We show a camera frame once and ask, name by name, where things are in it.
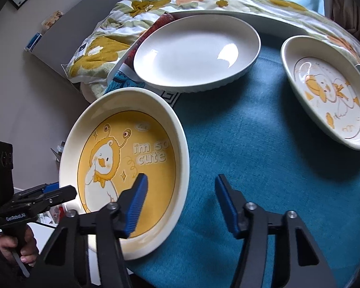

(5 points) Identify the plain white deep plate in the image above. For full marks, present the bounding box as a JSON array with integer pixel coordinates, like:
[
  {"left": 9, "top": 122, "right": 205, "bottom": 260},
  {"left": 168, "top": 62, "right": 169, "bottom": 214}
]
[{"left": 132, "top": 13, "right": 262, "bottom": 94}]

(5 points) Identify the person's left hand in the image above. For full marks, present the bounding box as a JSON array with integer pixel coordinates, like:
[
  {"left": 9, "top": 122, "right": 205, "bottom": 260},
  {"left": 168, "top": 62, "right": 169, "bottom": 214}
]
[{"left": 0, "top": 226, "right": 40, "bottom": 267}]

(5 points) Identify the white plate orange duck drawing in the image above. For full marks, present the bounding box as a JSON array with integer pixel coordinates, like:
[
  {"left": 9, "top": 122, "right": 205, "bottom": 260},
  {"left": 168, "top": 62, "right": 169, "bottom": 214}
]
[{"left": 280, "top": 35, "right": 360, "bottom": 151}]

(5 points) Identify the yellow duck cartoon plate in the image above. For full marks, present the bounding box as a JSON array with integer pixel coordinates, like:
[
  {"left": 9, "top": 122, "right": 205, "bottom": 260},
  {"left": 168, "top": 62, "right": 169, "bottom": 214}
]
[{"left": 59, "top": 87, "right": 190, "bottom": 260}]

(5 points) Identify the floral green yellow duvet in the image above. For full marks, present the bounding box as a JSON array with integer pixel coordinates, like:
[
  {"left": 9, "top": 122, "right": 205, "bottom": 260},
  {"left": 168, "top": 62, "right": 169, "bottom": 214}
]
[{"left": 66, "top": 0, "right": 360, "bottom": 102}]

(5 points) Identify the teal blue table cloth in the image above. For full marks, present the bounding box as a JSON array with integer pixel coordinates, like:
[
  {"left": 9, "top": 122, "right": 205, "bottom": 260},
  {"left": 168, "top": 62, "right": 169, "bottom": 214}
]
[{"left": 128, "top": 35, "right": 360, "bottom": 287}]

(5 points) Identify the blue object on headboard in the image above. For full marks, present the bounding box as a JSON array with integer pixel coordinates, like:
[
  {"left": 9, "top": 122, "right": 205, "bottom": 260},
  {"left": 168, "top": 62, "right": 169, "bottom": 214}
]
[{"left": 24, "top": 33, "right": 43, "bottom": 52}]

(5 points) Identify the small tan box on headboard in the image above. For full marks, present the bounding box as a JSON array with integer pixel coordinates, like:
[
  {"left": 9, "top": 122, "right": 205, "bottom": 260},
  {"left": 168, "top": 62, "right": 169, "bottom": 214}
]
[{"left": 41, "top": 11, "right": 64, "bottom": 30}]

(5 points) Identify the grey headboard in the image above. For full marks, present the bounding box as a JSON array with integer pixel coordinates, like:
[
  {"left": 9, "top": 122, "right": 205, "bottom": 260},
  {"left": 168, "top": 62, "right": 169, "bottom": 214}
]
[{"left": 29, "top": 0, "right": 122, "bottom": 89}]

